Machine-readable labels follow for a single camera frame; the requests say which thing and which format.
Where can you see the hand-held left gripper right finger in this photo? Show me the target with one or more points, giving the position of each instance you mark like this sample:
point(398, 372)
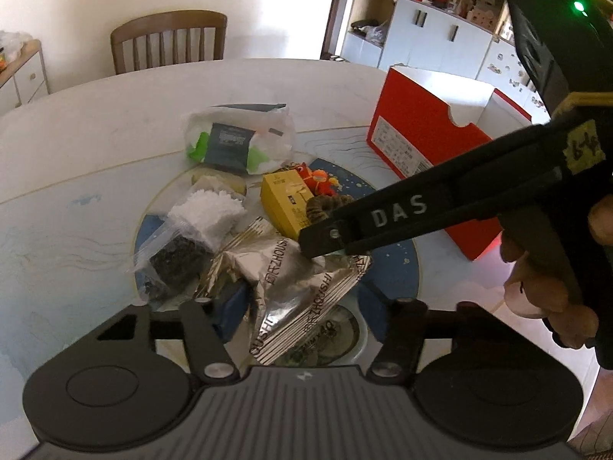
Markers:
point(404, 327)

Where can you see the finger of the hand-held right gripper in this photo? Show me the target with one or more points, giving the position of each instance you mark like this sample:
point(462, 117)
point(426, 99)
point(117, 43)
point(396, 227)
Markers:
point(397, 218)

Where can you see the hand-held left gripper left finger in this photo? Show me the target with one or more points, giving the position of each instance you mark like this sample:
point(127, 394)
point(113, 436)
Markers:
point(232, 311)

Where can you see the silver foil bag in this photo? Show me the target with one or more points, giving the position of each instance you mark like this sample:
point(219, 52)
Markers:
point(287, 275)

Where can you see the red cardboard box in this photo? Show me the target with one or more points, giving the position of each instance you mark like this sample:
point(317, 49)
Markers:
point(412, 115)

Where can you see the white and green plastic packet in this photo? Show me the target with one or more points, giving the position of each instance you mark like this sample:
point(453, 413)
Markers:
point(270, 146)

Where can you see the person's right hand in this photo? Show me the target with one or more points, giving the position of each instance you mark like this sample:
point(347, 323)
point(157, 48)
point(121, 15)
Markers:
point(531, 292)

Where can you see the round patterned dish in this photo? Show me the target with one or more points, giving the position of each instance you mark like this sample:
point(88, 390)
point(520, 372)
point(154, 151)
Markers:
point(341, 334)

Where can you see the clear bag dark contents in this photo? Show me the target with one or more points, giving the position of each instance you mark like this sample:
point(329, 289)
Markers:
point(172, 261)

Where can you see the brown hair scrunchie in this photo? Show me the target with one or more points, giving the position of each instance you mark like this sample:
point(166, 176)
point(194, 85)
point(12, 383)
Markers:
point(317, 208)

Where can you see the orange plush toy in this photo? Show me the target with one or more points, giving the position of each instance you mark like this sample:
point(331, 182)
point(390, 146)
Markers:
point(321, 181)

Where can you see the white shredded packet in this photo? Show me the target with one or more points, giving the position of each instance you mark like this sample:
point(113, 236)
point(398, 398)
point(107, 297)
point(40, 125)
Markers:
point(206, 211)

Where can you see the yellow cardboard box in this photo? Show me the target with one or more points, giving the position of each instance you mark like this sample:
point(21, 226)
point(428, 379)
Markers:
point(280, 201)

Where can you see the dark bundled items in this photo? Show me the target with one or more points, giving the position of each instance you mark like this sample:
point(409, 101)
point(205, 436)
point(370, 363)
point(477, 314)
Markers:
point(366, 28)

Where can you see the brown wooden chair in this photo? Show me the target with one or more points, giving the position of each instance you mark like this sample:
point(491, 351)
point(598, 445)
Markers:
point(143, 21)

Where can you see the small white side cabinet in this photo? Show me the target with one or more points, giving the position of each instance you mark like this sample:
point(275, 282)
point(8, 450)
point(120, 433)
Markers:
point(28, 81)

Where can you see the white crumpled plastic bag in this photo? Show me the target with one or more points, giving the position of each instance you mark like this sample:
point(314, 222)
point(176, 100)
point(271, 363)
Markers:
point(14, 40)

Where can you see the white wall cabinet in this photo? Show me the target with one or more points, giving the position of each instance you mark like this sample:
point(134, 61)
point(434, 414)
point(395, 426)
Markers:
point(431, 40)

